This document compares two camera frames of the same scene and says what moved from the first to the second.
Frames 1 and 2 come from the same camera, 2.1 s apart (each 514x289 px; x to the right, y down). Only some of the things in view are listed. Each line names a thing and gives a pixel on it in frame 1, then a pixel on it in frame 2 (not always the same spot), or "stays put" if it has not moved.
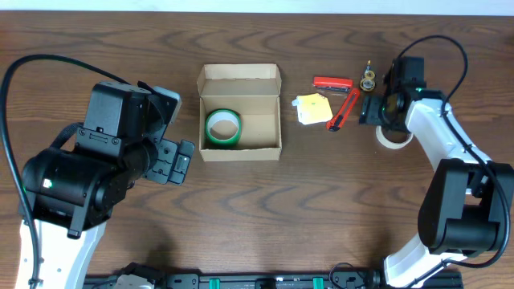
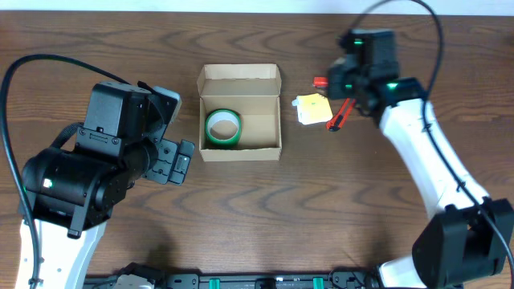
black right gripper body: [370, 111] to [337, 76]
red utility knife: [335, 124] stays put
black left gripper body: [169, 161] stays put
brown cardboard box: [252, 91] stays put
